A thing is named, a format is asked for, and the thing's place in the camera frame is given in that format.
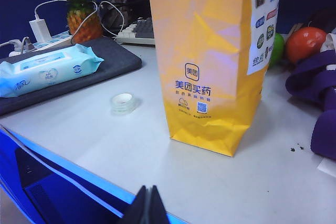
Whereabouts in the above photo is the dark grey felt pad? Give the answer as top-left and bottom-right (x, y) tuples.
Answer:
(0, 36), (142, 116)

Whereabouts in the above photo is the white looped cable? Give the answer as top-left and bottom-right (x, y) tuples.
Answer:
(76, 0), (125, 38)

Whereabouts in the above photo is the orange red fruit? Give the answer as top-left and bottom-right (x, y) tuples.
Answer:
(285, 27), (328, 65)

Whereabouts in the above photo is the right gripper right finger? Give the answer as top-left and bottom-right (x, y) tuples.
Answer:
(148, 185), (170, 224)

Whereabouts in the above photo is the yellow paper bag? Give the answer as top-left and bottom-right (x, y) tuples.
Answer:
(146, 0), (283, 158)

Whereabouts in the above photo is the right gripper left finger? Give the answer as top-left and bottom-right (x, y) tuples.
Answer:
(125, 185), (148, 224)

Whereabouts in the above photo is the white charger cable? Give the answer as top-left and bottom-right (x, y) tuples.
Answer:
(33, 0), (69, 22)

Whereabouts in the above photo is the white power strip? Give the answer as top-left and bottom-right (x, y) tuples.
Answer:
(9, 31), (73, 57)

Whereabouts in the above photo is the purple white tote bag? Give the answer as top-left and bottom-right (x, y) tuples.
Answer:
(285, 32), (336, 161)

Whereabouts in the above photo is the pineapple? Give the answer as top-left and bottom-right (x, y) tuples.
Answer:
(59, 0), (103, 44)

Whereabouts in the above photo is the white power plug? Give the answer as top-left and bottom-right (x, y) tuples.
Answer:
(0, 37), (35, 53)

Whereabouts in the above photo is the green apple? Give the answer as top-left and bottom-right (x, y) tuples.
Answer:
(268, 33), (286, 66)

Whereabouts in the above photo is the blue wet wipes pack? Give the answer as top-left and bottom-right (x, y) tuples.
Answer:
(0, 44), (103, 99)

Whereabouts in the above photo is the grey white keyboard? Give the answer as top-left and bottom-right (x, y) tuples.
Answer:
(115, 17), (156, 46)

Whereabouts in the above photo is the white USB charger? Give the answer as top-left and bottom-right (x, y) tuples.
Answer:
(28, 18), (52, 43)

